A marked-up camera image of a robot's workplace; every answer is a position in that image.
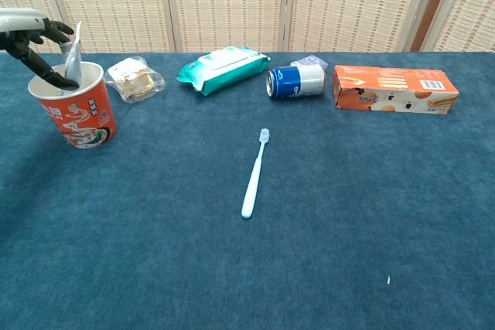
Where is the light blue toothbrush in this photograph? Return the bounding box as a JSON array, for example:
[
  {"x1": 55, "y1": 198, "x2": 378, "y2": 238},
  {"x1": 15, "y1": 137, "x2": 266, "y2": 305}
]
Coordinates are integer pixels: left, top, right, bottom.
[{"x1": 241, "y1": 128, "x2": 271, "y2": 219}]

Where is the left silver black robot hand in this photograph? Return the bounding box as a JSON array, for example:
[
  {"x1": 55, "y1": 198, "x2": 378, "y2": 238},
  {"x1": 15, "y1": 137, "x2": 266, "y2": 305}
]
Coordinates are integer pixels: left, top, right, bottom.
[{"x1": 0, "y1": 8, "x2": 80, "y2": 90}]

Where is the red noodle paper cup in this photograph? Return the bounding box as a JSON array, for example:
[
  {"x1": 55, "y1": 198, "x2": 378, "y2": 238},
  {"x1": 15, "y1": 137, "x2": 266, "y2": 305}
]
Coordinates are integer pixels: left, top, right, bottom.
[{"x1": 28, "y1": 61, "x2": 118, "y2": 150}]

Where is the snack in clear wrapper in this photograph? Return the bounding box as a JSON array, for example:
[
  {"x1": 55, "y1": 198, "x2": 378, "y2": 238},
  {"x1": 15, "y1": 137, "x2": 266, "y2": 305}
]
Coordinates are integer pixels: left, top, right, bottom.
[{"x1": 104, "y1": 56, "x2": 166, "y2": 104}]

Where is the teal wet wipes pack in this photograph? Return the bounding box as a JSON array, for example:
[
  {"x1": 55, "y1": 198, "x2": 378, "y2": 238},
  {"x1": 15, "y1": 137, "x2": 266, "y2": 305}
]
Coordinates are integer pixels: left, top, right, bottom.
[{"x1": 176, "y1": 46, "x2": 271, "y2": 97}]

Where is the beige bamboo folding screen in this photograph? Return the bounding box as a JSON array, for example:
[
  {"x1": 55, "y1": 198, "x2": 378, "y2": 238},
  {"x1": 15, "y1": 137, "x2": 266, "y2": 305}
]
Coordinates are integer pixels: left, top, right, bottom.
[
  {"x1": 0, "y1": 0, "x2": 438, "y2": 54},
  {"x1": 421, "y1": 0, "x2": 495, "y2": 53}
]

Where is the orange biscuit box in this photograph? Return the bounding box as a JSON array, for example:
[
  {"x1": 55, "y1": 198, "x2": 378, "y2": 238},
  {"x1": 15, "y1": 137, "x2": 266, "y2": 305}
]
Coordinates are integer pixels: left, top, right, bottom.
[{"x1": 333, "y1": 64, "x2": 460, "y2": 116}]

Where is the blue white drink can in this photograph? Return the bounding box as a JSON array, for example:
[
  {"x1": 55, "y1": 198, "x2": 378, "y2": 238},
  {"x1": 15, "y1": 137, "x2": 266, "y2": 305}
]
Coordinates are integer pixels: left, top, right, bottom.
[{"x1": 265, "y1": 64, "x2": 326, "y2": 100}]

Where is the brown wooden post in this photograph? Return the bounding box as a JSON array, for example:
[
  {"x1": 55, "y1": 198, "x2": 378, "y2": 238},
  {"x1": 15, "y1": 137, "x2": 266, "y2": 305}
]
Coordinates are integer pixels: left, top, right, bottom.
[{"x1": 410, "y1": 0, "x2": 459, "y2": 52}]

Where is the white floral toothpaste tube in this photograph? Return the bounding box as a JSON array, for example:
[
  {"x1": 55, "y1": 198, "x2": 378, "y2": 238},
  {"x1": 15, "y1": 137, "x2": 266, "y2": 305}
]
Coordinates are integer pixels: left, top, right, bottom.
[{"x1": 60, "y1": 20, "x2": 83, "y2": 94}]

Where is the blue felt table mat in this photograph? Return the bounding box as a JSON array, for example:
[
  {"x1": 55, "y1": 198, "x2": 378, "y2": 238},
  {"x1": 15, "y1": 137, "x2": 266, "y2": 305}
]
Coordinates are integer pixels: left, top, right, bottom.
[{"x1": 0, "y1": 50, "x2": 495, "y2": 330}]

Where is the small purple tissue pack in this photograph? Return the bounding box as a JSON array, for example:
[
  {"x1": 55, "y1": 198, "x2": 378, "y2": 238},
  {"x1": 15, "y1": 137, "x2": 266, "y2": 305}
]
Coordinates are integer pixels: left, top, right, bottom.
[{"x1": 289, "y1": 55, "x2": 329, "y2": 72}]

